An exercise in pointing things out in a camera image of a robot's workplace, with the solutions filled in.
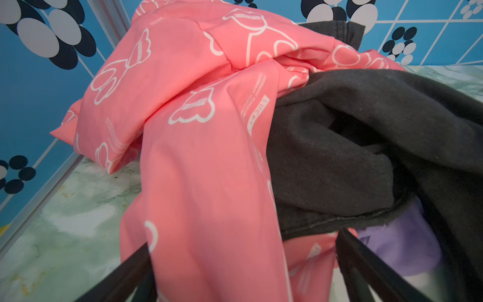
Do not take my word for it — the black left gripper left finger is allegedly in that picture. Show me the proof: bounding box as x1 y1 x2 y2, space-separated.
76 244 157 302

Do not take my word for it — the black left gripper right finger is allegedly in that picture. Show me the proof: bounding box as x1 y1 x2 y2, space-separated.
336 229 431 302

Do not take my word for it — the purple cloth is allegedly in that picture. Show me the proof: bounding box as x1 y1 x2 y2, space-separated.
357 198 442 276

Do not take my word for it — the dark grey cloth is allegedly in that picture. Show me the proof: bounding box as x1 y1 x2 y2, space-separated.
266 20 483 302

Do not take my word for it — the pink patterned cloth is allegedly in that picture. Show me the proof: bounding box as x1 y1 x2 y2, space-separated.
52 1 399 301

